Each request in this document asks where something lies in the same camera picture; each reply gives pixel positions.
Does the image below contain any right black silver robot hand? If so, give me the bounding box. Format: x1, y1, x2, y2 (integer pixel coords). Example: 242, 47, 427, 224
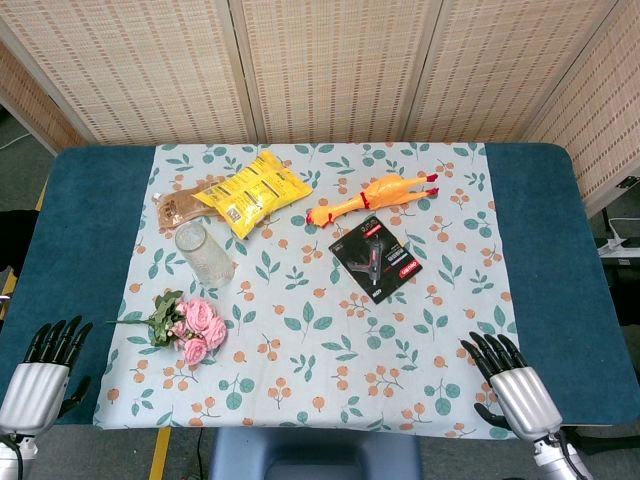
459, 330, 564, 442

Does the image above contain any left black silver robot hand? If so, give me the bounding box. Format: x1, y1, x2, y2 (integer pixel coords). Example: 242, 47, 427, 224
0, 314, 95, 436

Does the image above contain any pink rose bouquet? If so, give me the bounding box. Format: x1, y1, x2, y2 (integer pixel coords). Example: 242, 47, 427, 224
106, 289, 229, 365

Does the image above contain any clear glass cup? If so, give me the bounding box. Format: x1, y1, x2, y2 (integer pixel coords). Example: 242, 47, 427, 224
173, 221, 236, 289

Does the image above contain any blue table cover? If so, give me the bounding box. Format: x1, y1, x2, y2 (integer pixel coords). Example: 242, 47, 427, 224
0, 143, 640, 427

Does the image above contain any black glue gun package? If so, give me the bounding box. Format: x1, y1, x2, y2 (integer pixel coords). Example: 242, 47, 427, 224
328, 216, 424, 305

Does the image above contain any floral leaf print tablecloth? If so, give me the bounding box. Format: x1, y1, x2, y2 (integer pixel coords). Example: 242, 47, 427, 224
93, 142, 519, 440

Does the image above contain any brown paper pouch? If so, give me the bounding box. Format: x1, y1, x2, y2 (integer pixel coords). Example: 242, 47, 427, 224
152, 183, 221, 234

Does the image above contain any yellow rubber chicken toy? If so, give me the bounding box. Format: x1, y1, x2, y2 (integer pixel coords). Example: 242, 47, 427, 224
305, 172, 441, 231

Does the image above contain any woven folding screen panel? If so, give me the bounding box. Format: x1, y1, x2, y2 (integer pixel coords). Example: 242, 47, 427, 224
524, 0, 640, 217
0, 0, 251, 147
404, 0, 615, 145
229, 0, 444, 145
0, 42, 86, 154

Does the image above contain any yellow snack bag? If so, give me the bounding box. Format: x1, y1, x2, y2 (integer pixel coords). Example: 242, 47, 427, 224
192, 151, 315, 240

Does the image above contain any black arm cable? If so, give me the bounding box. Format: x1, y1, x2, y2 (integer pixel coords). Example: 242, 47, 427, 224
0, 433, 26, 480

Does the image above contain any white floor cable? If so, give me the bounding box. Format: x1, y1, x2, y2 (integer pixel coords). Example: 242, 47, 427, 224
0, 130, 32, 151

